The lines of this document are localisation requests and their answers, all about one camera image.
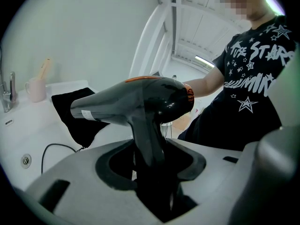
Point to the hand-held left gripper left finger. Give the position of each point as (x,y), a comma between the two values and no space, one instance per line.
(89,196)

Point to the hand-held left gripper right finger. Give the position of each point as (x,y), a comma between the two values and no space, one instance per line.
(218,174)

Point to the black cloth bag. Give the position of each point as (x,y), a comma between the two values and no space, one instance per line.
(68,123)

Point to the black orange hair dryer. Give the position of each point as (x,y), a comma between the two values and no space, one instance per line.
(140,99)

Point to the person's right forearm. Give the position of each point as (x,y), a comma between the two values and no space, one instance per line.
(201,85)

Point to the black star print T-shirt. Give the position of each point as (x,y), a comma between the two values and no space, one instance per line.
(246,116)

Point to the metal sink drain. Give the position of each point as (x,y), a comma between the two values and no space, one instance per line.
(26,160)

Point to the white sink basin top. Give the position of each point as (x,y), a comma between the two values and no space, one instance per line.
(28,135)

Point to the ceiling tube light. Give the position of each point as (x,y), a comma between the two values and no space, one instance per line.
(204,61)

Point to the pink cup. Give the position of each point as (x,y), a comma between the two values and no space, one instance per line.
(36,90)

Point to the chrome faucet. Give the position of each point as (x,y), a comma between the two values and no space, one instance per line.
(8,97)

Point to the person's head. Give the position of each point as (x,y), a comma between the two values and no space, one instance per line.
(241,3)

